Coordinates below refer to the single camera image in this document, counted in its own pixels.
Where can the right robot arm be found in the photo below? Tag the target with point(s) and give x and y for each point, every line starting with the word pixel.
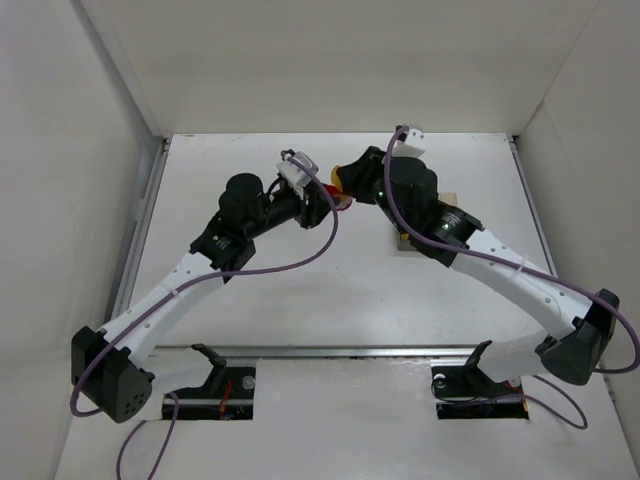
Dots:
pixel 574 330

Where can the orange transparent container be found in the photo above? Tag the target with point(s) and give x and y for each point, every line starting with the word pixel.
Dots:
pixel 449 198

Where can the aluminium rail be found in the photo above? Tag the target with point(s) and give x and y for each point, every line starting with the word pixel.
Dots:
pixel 309 352

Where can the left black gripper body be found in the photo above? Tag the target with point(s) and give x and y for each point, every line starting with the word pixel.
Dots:
pixel 314 210

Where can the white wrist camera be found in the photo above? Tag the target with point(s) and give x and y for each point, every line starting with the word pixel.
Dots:
pixel 411 142
pixel 297 169

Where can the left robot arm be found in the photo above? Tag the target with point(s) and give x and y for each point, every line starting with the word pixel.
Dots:
pixel 117 368

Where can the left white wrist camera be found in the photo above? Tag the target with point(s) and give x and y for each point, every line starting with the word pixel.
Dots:
pixel 297 169

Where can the grey transparent container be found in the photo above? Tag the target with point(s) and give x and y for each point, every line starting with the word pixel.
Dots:
pixel 404 243

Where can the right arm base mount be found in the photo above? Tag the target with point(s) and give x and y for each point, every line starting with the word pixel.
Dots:
pixel 467 394

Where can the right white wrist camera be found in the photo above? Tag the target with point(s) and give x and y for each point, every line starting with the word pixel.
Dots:
pixel 411 142

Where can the yellow rounded lego brick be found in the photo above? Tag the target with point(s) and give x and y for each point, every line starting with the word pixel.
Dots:
pixel 336 180

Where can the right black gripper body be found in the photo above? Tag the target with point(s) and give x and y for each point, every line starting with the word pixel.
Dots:
pixel 360 172

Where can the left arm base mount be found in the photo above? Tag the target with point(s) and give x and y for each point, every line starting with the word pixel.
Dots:
pixel 227 395

